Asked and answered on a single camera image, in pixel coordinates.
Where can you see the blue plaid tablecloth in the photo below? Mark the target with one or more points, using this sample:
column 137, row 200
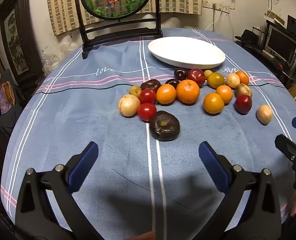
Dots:
column 88, row 120

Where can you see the black computer desk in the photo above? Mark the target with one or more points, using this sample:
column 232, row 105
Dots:
column 275, row 63

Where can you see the smooth orange tangerine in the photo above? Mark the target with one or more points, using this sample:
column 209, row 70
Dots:
column 224, row 93
column 213, row 103
column 166, row 94

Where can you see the large red plum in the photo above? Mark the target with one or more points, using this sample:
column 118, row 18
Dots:
column 196, row 77

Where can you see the small dimpled mandarin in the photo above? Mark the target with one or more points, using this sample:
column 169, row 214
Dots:
column 242, row 77

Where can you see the black speaker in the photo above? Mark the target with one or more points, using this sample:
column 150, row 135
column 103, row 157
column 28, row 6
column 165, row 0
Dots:
column 294, row 23

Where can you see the green orange mandarin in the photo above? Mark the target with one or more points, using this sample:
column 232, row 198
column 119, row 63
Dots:
column 216, row 80

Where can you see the black wrinkled passion fruit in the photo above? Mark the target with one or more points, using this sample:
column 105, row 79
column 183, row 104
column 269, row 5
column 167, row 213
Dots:
column 164, row 127

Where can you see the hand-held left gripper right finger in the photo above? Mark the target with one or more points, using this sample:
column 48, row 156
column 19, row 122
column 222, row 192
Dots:
column 213, row 165

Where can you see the black wooden chair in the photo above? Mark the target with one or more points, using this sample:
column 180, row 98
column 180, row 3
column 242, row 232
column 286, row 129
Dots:
column 118, row 33

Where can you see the dark purple plum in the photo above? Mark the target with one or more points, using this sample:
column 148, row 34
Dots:
column 172, row 82
column 180, row 73

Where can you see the small greenish yellow fruit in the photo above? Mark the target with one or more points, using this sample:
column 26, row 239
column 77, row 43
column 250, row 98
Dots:
column 208, row 73
column 135, row 90

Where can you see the black hat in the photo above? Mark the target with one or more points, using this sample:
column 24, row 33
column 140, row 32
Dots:
column 249, row 36

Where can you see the red tomato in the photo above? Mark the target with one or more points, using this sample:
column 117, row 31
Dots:
column 147, row 96
column 146, row 111

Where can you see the white wall outlet strip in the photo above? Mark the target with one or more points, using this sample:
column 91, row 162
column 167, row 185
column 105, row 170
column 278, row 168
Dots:
column 214, row 6

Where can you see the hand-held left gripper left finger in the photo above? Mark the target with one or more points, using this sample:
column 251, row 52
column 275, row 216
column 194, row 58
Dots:
column 85, row 165

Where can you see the large dimpled mandarin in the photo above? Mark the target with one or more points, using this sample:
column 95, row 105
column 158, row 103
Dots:
column 188, row 91

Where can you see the white oval plate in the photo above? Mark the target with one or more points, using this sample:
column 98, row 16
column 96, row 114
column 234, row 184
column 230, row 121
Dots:
column 186, row 52

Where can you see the pale yellow passion fruit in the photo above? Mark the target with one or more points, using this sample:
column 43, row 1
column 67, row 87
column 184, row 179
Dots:
column 264, row 114
column 233, row 80
column 129, row 105

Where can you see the beige checked curtain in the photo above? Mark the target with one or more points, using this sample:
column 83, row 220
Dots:
column 60, row 10

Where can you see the dark framed painting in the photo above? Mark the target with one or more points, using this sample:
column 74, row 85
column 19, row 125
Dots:
column 13, row 37

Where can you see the orange purple bag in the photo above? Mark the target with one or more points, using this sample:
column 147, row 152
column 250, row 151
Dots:
column 5, row 95

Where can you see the computer monitor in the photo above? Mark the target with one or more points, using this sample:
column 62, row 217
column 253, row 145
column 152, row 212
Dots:
column 282, row 43

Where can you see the crumpled clear plastic wrap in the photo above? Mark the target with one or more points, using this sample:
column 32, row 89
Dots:
column 55, row 55
column 173, row 21

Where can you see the maroon wrinkled passion fruit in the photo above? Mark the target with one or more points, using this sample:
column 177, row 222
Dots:
column 150, row 84

